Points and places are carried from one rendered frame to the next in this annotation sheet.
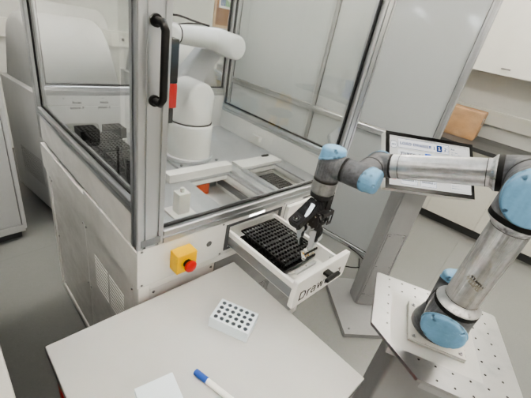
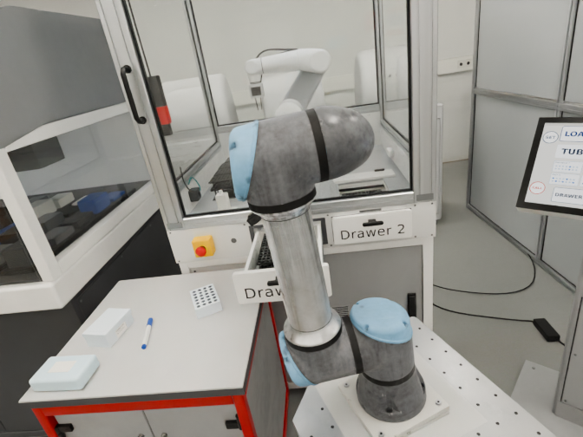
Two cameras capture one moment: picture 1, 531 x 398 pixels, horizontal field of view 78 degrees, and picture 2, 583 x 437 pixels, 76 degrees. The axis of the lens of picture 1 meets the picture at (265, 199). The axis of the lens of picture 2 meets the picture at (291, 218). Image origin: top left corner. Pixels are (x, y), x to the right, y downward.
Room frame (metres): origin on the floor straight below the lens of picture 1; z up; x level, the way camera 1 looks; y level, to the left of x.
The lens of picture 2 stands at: (0.37, -1.06, 1.50)
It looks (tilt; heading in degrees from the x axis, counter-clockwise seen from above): 24 degrees down; 56
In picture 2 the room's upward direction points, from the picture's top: 9 degrees counter-clockwise
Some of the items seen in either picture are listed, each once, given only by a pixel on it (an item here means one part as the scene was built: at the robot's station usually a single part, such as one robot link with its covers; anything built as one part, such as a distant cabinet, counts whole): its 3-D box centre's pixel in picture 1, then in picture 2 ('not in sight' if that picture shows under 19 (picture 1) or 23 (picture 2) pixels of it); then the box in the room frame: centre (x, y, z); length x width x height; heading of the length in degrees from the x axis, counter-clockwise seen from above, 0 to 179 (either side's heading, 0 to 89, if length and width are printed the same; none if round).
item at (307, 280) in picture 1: (320, 276); (282, 283); (0.85, -0.23, 0.87); 0.29 x 0.02 x 0.11; 140
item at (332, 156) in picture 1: (331, 163); not in sight; (0.94, -0.17, 1.24); 0.09 x 0.08 x 0.11; 59
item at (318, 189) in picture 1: (322, 186); not in sight; (0.94, -0.17, 1.16); 0.08 x 0.08 x 0.05
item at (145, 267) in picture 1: (194, 175); (301, 191); (1.40, 0.36, 0.87); 1.02 x 0.95 x 0.14; 140
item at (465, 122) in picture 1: (461, 120); not in sight; (3.72, -1.90, 1.04); 0.41 x 0.32 x 0.28; 54
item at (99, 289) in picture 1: (189, 252); (315, 271); (1.41, 0.35, 0.40); 1.03 x 0.95 x 0.80; 140
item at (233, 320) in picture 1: (233, 320); (206, 300); (0.69, 0.02, 0.78); 0.12 x 0.08 x 0.04; 75
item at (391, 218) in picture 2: (306, 208); (371, 226); (1.30, -0.19, 0.87); 0.29 x 0.02 x 0.11; 140
